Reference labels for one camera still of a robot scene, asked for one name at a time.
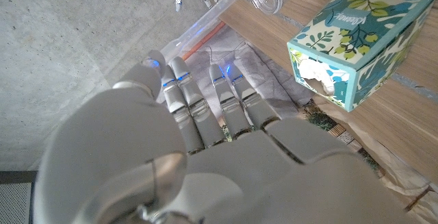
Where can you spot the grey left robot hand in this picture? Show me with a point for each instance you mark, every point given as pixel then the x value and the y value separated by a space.
pixel 205 176

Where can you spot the clear plastic pipette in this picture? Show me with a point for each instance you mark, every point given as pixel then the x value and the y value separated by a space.
pixel 205 20

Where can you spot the teal floral tissue box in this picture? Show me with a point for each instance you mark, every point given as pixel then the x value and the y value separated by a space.
pixel 359 46

